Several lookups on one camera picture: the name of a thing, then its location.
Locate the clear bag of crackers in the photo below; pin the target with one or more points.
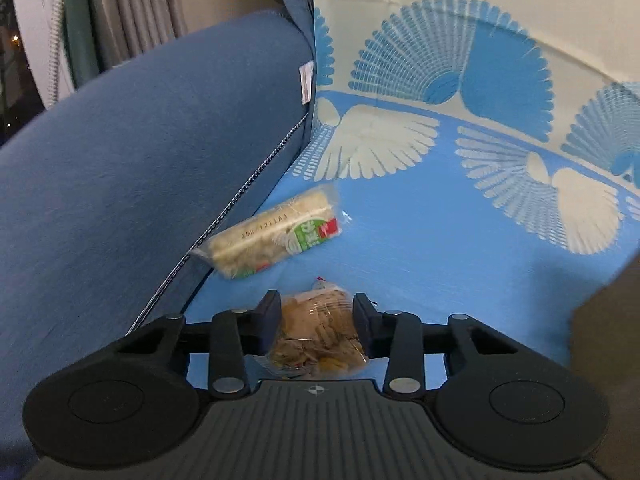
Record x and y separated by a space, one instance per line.
315 330

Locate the white appliance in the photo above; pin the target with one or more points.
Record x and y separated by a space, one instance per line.
32 25

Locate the blue fan-print blanket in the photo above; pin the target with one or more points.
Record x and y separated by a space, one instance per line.
425 240

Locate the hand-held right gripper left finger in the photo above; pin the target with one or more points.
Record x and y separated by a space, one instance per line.
272 317

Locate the cardboard box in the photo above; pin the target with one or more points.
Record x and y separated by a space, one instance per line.
610 320

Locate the white sofa label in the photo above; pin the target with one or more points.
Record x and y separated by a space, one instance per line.
306 84

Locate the grey curtain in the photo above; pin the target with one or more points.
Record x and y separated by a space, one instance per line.
135 5

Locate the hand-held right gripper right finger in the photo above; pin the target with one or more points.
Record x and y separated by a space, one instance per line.
361 320

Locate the clear nougat bar packet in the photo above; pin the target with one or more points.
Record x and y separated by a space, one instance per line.
270 232

